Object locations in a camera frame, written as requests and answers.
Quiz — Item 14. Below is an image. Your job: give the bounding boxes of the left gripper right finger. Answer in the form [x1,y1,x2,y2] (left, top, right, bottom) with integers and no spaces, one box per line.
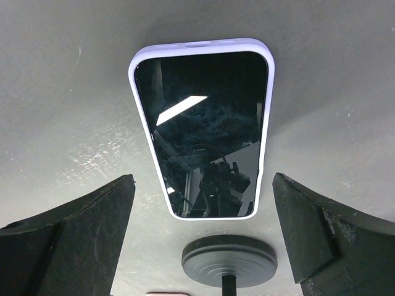
[272,173,394,295]

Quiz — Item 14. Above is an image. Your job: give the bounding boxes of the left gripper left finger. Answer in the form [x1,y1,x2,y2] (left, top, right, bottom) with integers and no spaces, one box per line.
[1,175,135,295]

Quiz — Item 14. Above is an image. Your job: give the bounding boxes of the black clamp phone stand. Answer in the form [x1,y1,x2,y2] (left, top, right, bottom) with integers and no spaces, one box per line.
[181,234,278,295]

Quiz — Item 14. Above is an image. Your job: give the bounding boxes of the phone with lavender case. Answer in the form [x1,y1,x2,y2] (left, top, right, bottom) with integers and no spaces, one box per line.
[128,38,275,221]

